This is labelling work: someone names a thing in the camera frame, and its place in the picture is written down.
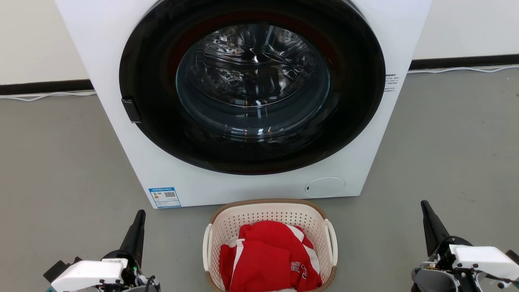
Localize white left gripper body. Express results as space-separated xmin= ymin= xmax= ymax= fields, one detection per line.
xmin=51 ymin=250 xmax=142 ymax=292

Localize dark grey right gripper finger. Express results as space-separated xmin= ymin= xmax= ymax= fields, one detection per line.
xmin=420 ymin=200 xmax=451 ymax=257

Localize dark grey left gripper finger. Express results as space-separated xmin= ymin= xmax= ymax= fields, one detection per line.
xmin=119 ymin=210 xmax=146 ymax=268

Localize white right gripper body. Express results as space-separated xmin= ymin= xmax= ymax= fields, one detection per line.
xmin=431 ymin=236 xmax=519 ymax=282

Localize cream perforated laundry basket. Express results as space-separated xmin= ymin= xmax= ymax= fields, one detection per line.
xmin=202 ymin=198 xmax=338 ymax=292

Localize blue energy label sticker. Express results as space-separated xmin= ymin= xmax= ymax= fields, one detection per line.
xmin=148 ymin=187 xmax=182 ymax=209

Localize round white filter cover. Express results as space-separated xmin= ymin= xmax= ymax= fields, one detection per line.
xmin=305 ymin=177 xmax=346 ymax=199

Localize black round washer door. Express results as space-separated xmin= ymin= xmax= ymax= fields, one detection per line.
xmin=119 ymin=0 xmax=386 ymax=176

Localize red and white garment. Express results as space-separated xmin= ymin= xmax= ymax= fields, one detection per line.
xmin=219 ymin=220 xmax=323 ymax=292

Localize small white text sticker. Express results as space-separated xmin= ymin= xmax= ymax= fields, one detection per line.
xmin=384 ymin=73 xmax=400 ymax=92

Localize black baseboard strip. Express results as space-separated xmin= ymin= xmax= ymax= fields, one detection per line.
xmin=409 ymin=54 xmax=519 ymax=71
xmin=0 ymin=79 xmax=94 ymax=96

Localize white front-load washing machine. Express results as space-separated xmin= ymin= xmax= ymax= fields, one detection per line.
xmin=54 ymin=0 xmax=433 ymax=209

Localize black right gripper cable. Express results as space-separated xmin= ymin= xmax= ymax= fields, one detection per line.
xmin=472 ymin=270 xmax=519 ymax=289

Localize black washer door handle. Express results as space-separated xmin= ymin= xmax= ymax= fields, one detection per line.
xmin=121 ymin=98 xmax=142 ymax=124

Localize white floor cable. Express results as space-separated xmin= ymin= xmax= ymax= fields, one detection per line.
xmin=0 ymin=91 xmax=97 ymax=101
xmin=407 ymin=64 xmax=519 ymax=74

